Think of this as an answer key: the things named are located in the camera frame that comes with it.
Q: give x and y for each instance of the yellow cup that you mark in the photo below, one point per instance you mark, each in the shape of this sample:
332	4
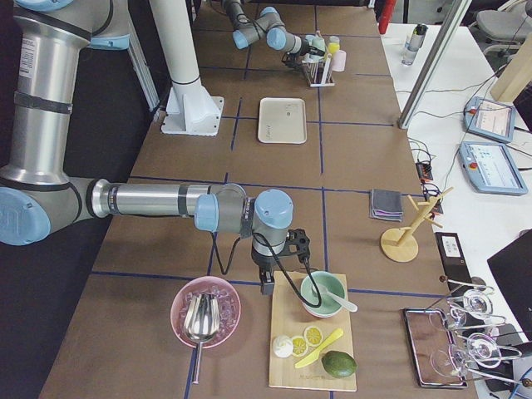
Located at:
333	45

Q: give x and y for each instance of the upper teach pendant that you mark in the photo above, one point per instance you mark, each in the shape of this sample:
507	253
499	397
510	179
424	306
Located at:
490	119

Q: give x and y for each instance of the metal ice scoop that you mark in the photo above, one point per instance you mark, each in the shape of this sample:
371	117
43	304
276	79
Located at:
201	325

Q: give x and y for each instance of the yellow plastic knife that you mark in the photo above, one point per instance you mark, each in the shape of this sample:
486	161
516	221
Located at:
314	355

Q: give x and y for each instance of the clear water bottle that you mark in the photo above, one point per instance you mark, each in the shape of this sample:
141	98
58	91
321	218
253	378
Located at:
413	44

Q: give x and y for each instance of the wooden mug tree stand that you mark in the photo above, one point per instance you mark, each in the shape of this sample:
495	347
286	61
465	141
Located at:
399	244

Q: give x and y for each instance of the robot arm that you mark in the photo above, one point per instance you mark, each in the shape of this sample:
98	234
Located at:
115	134
270	25

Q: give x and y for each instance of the upper lemon slice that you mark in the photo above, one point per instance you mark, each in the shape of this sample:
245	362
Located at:
313	336

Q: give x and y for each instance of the aluminium frame post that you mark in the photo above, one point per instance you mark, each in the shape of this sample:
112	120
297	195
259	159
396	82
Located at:
442	42

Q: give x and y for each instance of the lemon slice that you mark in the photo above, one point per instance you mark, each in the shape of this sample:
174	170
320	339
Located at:
299	346
313	336

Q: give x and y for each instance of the green bowl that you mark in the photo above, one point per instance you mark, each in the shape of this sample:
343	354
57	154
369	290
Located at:
329	307

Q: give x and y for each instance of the grey office chair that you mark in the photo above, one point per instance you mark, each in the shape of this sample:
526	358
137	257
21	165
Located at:
506	28

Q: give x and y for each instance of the black rectangular tray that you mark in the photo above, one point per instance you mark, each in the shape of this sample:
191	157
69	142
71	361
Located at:
428	337

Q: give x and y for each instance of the wooden cutting board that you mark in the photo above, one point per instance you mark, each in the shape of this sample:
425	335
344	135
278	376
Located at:
290	318

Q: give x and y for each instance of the teach pendant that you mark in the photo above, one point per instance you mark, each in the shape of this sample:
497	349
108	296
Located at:
491	169
490	119

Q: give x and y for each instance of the wooden rack handle rod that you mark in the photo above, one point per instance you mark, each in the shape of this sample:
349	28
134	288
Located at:
326	69

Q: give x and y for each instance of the white camera pole mount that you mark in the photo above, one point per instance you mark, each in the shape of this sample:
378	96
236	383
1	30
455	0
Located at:
190	109

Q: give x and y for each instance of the pink cup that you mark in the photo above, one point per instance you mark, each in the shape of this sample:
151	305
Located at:
338	61

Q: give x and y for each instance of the white plastic spoon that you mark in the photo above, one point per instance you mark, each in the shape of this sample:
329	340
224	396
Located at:
323	290

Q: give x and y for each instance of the lower lemon slice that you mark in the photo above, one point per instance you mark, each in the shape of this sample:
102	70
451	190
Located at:
299	346

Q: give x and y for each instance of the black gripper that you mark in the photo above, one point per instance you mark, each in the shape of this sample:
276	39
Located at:
306	46
263	266

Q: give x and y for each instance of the cream rabbit tray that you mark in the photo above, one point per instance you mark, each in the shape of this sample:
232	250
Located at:
282	121

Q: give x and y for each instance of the green cup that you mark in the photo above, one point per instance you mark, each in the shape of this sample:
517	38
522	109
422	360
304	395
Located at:
316	44

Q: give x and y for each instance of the pink bowl with ice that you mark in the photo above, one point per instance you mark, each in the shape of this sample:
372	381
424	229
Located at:
229	308

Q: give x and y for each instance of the grey folded cloth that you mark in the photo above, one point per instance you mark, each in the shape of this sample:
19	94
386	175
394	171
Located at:
385	205

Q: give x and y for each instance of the green avocado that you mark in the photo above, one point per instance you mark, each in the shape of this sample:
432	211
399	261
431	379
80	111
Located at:
338	364

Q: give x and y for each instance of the wine glass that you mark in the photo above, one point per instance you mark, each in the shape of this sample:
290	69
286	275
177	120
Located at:
470	306
478	350

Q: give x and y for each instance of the lower teach pendant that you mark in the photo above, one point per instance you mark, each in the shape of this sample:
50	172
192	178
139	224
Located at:
491	169

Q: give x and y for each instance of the white wire cup rack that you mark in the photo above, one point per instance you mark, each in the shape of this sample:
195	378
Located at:
313	73

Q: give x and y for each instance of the black box with label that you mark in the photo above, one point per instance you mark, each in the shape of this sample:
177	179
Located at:
452	257

